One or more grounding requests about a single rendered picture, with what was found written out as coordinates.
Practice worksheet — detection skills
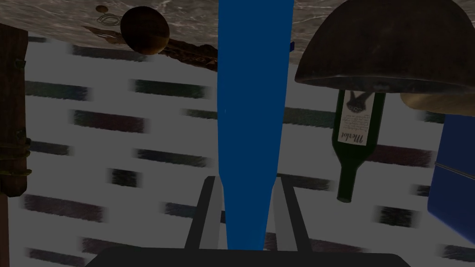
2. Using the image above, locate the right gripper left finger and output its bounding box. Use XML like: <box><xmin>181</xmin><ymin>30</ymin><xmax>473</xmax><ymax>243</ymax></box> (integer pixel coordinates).
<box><xmin>184</xmin><ymin>176</ymin><xmax>228</xmax><ymax>250</ymax></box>

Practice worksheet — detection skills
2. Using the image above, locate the dark brown bread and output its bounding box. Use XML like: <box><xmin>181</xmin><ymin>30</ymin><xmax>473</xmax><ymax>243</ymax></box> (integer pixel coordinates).
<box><xmin>82</xmin><ymin>25</ymin><xmax>219</xmax><ymax>72</ymax></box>

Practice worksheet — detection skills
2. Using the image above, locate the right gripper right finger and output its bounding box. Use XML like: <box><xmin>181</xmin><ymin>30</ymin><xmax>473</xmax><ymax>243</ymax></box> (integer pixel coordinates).
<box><xmin>264</xmin><ymin>176</ymin><xmax>313</xmax><ymax>252</ymax></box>

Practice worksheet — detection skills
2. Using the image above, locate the blue bottle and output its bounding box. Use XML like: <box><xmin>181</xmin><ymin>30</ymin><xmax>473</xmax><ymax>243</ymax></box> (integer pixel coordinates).
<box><xmin>217</xmin><ymin>0</ymin><xmax>295</xmax><ymax>251</ymax></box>

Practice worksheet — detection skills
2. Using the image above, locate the dark blue box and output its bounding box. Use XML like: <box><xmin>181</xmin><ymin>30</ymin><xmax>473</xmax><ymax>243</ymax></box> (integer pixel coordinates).
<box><xmin>427</xmin><ymin>113</ymin><xmax>475</xmax><ymax>245</ymax></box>

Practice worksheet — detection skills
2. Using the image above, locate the tan bowl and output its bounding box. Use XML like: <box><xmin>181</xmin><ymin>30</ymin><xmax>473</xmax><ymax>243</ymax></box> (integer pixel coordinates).
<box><xmin>399</xmin><ymin>92</ymin><xmax>475</xmax><ymax>117</ymax></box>

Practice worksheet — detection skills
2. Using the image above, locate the brown wooden post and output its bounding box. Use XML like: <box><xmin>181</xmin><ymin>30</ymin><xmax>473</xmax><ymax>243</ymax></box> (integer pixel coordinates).
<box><xmin>0</xmin><ymin>24</ymin><xmax>32</xmax><ymax>267</ymax></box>

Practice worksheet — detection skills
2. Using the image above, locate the dark brown bowl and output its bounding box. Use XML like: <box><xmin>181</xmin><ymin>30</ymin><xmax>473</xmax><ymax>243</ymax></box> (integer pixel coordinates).
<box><xmin>295</xmin><ymin>0</ymin><xmax>475</xmax><ymax>95</ymax></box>

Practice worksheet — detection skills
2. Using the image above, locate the dark green wine bottle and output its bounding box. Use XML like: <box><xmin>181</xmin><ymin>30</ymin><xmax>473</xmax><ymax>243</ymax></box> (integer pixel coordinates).
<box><xmin>331</xmin><ymin>89</ymin><xmax>386</xmax><ymax>203</ymax></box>

